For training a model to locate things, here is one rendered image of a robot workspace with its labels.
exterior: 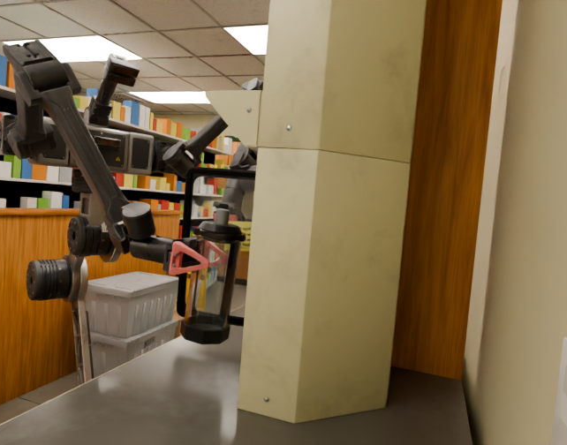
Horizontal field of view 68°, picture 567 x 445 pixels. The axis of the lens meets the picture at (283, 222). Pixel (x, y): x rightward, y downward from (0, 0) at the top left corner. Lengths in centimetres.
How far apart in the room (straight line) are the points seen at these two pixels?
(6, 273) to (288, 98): 237
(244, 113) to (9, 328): 243
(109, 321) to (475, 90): 261
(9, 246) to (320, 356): 233
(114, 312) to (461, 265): 241
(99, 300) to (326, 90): 258
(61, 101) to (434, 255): 90
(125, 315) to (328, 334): 232
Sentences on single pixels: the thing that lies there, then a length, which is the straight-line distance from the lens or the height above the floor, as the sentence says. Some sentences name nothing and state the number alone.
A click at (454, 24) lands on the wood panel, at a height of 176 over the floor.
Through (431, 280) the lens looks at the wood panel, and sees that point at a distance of 106.
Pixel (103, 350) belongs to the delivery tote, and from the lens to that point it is 316.
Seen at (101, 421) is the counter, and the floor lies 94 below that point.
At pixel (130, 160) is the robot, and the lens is 167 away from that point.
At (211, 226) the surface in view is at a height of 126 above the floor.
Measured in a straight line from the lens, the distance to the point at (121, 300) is 298.
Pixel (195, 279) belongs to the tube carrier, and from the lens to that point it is 87.
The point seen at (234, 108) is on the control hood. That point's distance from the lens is 78.
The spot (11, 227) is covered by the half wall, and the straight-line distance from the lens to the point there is 286.
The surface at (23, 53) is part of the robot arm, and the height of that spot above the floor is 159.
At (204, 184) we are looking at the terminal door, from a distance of 111.
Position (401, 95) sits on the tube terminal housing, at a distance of 83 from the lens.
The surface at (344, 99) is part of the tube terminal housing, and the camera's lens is 75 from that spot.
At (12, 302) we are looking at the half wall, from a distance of 295.
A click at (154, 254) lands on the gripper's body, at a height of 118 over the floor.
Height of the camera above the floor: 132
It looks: 3 degrees down
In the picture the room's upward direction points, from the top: 5 degrees clockwise
